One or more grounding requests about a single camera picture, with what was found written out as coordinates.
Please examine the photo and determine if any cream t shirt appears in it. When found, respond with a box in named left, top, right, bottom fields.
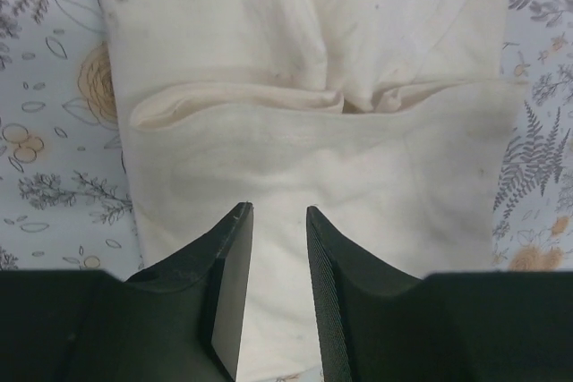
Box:
left=101, top=0, right=526, bottom=381

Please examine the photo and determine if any floral table mat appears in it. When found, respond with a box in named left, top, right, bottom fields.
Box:
left=0, top=0, right=573, bottom=382

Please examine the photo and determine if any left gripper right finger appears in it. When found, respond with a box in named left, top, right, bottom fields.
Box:
left=306, top=207, right=572, bottom=382

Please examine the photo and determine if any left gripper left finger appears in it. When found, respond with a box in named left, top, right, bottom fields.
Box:
left=1, top=203, right=253, bottom=381

